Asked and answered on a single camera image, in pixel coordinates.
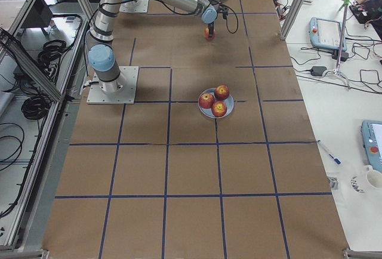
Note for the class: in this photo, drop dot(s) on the white mug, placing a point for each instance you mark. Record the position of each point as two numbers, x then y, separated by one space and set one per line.
369 180

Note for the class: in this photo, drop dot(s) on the red plate apple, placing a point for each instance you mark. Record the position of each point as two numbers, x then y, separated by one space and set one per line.
219 109
221 92
206 100

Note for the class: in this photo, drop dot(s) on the light blue plate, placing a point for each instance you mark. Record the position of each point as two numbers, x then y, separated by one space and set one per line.
229 103

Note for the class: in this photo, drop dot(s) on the red plate apple back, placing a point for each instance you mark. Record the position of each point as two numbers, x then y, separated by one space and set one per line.
221 92

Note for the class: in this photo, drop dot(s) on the small tripod stand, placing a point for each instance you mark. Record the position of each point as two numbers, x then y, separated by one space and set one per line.
336 71

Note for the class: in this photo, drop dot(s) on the black power adapter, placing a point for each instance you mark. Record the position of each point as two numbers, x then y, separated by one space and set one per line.
318 70

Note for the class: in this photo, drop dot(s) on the red plate apple front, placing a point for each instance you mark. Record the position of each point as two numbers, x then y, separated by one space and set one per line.
219 109

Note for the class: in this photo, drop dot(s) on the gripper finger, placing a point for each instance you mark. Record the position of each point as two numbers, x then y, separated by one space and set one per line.
211 34

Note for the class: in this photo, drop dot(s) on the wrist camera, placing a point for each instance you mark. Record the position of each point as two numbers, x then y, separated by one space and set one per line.
223 10

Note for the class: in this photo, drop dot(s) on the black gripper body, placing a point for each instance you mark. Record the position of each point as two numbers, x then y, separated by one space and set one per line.
210 26

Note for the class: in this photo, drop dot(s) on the red plate apple left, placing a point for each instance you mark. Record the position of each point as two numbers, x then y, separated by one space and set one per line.
206 100

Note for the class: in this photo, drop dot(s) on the blue teach pendant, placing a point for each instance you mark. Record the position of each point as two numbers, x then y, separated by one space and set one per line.
325 34
371 134

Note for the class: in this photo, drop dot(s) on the yellow-red apple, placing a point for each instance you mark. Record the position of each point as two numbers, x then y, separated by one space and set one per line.
206 35

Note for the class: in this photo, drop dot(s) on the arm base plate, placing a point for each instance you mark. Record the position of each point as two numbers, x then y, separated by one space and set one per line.
120 91
135 7

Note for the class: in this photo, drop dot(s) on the blue white pen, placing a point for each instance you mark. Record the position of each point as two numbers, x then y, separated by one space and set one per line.
328 152

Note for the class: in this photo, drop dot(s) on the aluminium frame post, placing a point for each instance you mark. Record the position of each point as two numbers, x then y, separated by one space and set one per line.
294 5

